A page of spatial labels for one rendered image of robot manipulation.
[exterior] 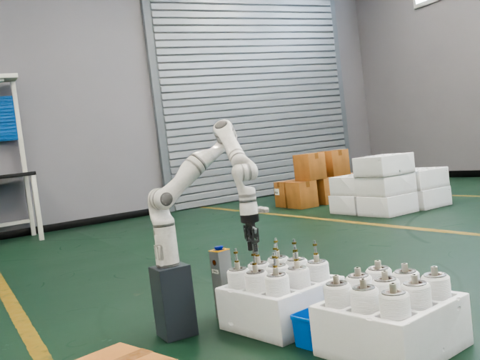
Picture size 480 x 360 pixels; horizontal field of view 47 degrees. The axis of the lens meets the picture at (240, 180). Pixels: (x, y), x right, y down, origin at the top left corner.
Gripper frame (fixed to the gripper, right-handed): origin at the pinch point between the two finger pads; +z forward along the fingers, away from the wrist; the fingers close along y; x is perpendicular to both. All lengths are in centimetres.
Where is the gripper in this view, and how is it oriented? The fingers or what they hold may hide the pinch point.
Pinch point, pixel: (252, 248)
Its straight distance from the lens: 226.8
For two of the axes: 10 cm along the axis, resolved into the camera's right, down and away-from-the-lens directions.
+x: 9.6, -1.1, 2.7
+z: 1.0, 9.9, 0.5
